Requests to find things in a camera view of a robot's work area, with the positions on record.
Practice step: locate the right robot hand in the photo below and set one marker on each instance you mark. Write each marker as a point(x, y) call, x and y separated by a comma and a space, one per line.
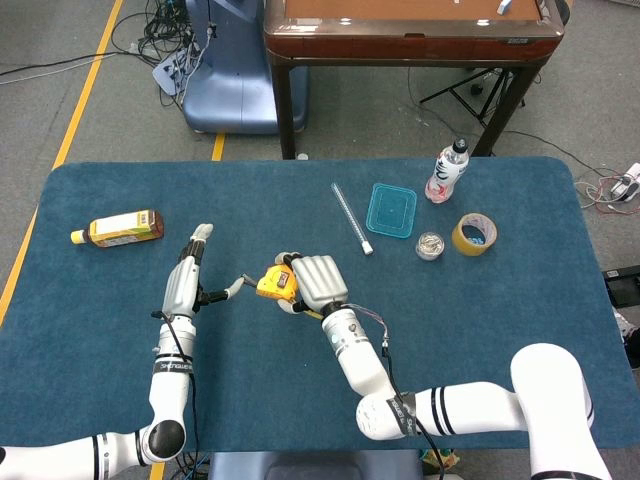
point(317, 282)

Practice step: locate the white floor power strip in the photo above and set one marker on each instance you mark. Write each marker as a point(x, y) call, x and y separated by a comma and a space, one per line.
point(165, 75)

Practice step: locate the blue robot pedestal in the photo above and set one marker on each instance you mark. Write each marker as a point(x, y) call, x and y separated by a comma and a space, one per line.
point(235, 90)

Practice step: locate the brown wooden mahjong table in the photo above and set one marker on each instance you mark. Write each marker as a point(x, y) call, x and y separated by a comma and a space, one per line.
point(400, 47)

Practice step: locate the blue felt table mat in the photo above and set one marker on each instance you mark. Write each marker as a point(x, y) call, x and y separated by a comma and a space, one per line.
point(250, 365)

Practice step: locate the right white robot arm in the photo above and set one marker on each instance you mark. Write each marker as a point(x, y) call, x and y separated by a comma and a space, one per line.
point(465, 405)

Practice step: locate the clear water bottle red label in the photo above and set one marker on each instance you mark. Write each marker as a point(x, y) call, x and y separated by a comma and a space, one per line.
point(445, 175)

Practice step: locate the brown tea bottle yellow label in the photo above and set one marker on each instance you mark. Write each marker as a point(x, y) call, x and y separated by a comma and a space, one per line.
point(125, 227)

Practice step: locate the grey blue robot torso base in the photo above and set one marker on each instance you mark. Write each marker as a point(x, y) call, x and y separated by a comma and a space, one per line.
point(315, 467)

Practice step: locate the teal plastic container lid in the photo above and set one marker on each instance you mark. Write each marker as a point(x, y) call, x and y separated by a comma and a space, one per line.
point(392, 210)

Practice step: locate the small clear jar of clips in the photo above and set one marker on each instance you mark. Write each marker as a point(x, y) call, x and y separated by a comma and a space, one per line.
point(430, 246)

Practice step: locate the yellow tape measure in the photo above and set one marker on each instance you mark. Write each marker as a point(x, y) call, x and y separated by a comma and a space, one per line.
point(272, 282)

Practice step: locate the yellow green floor item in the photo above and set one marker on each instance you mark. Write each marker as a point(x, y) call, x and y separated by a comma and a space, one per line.
point(440, 457)

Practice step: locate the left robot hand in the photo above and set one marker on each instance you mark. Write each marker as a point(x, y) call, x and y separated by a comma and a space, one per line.
point(180, 290)

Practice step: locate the clear tube with white cap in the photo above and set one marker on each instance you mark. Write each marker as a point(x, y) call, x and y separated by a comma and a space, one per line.
point(351, 219)

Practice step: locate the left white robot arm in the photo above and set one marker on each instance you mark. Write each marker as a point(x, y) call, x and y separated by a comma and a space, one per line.
point(170, 390)

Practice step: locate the black floor box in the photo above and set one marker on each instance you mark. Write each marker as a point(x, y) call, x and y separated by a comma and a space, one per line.
point(622, 290)

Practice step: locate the yellow packing tape roll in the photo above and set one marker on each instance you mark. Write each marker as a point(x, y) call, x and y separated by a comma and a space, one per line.
point(462, 242)

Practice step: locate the black tripod stand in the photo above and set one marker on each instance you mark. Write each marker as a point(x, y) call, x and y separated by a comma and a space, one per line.
point(457, 92)

